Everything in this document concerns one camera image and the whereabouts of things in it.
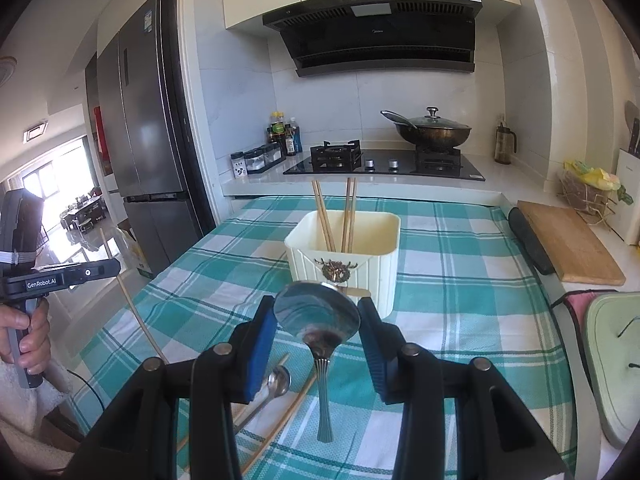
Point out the white knife block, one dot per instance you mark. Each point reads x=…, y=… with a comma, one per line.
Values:
x=629, y=195

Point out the green plastic cutting board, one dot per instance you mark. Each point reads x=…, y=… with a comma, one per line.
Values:
x=615, y=375

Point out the ceiling air vent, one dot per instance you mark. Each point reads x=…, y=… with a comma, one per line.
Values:
x=35, y=131

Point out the clear spice jar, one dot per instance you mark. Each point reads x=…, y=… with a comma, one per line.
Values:
x=238, y=165

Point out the distant dining table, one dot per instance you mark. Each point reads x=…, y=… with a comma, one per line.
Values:
x=85, y=212

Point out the kitchen knives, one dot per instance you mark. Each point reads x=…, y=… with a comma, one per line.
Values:
x=634, y=130

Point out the teal plaid tablecloth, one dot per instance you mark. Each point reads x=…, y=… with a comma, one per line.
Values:
x=450, y=285

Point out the condiment bottles and jars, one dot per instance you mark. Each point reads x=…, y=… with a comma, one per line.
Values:
x=265, y=156

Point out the person's left hand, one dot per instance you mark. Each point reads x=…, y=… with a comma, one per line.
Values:
x=39, y=340

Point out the dark sauce bottle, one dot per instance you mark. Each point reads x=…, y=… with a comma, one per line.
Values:
x=289, y=142

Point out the glass wok lid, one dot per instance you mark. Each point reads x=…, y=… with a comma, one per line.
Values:
x=432, y=120

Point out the round ceiling light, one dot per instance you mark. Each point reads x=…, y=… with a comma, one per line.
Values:
x=7, y=69

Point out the grey refrigerator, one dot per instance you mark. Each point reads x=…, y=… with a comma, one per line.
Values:
x=145, y=110

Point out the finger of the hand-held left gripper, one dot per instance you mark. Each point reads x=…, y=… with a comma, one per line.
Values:
x=97, y=272

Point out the pink cloth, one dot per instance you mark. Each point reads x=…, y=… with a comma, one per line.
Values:
x=580, y=310

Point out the brown oil bottle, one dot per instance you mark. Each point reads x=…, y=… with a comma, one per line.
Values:
x=503, y=145

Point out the dark wok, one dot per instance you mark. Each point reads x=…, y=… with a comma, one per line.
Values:
x=432, y=135

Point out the cream ribbed utensil holder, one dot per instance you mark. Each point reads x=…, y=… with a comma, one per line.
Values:
x=380, y=270

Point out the blue liquid bottle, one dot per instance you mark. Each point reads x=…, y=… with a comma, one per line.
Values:
x=297, y=137

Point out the person's left forearm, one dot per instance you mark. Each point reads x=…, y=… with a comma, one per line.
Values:
x=30, y=410

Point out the red hanging decoration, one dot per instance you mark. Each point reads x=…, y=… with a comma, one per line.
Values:
x=101, y=140

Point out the cardboard box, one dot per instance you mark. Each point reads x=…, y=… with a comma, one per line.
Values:
x=137, y=257

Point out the yellow cap sauce bottle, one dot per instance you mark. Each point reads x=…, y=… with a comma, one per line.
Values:
x=277, y=135

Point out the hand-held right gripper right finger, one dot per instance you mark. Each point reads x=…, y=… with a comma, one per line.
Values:
x=372, y=355

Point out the black gas cooktop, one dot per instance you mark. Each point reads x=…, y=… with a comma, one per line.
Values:
x=385, y=162

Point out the steel spoon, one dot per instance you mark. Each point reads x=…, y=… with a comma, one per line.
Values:
x=278, y=384
x=315, y=310

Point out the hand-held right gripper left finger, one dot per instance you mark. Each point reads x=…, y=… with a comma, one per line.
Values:
x=260, y=355

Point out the wooden cutting board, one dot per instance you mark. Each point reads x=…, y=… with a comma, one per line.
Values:
x=570, y=240

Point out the black range hood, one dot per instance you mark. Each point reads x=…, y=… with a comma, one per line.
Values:
x=385, y=40

